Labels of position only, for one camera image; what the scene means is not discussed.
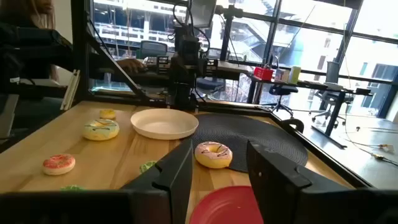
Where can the large glass window wall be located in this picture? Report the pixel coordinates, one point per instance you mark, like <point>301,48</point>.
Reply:
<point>311,40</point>

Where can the grey cylinder container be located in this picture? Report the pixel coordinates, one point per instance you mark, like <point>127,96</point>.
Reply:
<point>332,71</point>

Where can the computer monitor on pole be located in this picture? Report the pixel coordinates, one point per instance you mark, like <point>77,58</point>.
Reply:
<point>202,12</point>

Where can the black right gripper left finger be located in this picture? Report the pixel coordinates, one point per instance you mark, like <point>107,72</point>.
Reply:
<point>177,174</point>

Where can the black curved bracket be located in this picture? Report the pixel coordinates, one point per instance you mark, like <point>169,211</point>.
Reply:
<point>292,124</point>

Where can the red box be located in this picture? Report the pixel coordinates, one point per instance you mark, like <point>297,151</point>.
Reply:
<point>263,73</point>

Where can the yellow-green container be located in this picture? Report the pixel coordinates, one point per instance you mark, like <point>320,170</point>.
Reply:
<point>294,74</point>

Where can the white blue box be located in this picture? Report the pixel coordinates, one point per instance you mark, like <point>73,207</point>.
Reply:
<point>281,74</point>

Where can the pink frosted donut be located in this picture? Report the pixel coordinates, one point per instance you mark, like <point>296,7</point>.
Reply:
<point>58,164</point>

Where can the person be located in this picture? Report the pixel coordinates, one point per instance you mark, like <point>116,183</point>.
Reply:
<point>28,46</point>

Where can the green frosted donut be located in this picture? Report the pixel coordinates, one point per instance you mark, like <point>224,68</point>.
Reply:
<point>147,165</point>
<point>72,188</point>

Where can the white glazed donut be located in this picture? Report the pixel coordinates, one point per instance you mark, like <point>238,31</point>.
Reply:
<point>213,154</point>

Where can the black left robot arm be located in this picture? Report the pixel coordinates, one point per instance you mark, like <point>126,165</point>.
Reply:
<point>185,68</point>

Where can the dark work desk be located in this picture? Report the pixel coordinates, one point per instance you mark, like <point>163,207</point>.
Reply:
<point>227,70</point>

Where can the person's hand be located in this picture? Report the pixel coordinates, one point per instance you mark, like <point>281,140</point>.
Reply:
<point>130,65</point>

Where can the dark office chair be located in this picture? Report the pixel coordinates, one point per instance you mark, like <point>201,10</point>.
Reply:
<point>152,49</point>
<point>329,105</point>
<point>281,93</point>

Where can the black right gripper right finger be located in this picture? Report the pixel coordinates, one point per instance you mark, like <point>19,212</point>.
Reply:
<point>270,180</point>

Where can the small yellow donut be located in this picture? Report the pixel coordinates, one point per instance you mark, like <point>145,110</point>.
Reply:
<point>107,114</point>

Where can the white round plate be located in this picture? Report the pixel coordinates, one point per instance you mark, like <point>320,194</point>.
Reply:
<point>164,123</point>

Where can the white flat strips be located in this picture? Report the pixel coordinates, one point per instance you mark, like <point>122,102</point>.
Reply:
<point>71,90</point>

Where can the black office desk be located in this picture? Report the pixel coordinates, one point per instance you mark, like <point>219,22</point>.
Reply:
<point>326,88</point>

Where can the dark woven round placemat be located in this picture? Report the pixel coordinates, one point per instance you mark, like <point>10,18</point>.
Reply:
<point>248,130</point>

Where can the blue office chair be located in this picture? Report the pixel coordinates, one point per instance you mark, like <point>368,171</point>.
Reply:
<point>208,84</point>

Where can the pink round plate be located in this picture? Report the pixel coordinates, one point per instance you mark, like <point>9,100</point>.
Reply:
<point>227,207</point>

